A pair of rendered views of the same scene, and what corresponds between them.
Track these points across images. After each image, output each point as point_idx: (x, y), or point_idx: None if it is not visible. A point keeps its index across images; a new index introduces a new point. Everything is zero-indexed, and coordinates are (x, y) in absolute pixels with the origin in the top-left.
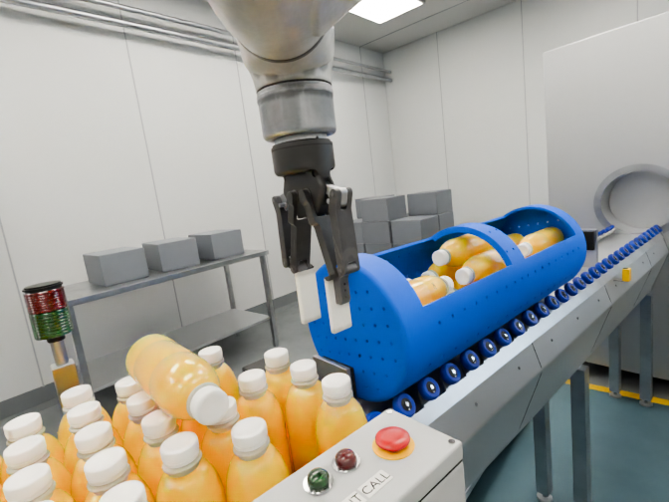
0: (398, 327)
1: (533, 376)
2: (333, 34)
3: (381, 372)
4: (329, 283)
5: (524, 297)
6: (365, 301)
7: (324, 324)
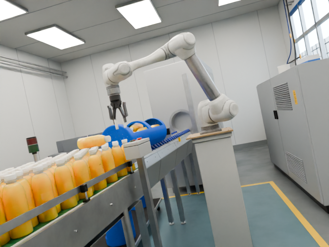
0: (129, 135)
1: (158, 159)
2: None
3: None
4: (123, 118)
5: (153, 137)
6: (120, 133)
7: None
